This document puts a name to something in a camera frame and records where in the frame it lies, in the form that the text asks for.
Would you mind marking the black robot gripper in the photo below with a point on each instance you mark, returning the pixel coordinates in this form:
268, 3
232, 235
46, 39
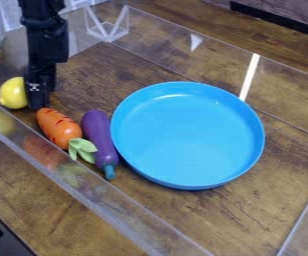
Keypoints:
47, 41

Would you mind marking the yellow toy lemon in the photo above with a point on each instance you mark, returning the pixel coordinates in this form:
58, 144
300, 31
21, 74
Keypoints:
13, 93

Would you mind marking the blue round tray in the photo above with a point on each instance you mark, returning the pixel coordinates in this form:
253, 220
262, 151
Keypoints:
188, 135

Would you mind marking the orange toy carrot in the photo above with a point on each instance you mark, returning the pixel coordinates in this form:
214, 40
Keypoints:
65, 133

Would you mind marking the white patterned curtain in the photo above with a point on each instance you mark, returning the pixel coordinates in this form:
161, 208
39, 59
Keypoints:
11, 13

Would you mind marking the purple toy eggplant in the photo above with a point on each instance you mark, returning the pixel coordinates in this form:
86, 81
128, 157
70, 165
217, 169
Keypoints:
95, 126

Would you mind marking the clear acrylic enclosure wall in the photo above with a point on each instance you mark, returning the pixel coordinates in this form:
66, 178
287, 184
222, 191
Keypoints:
65, 210

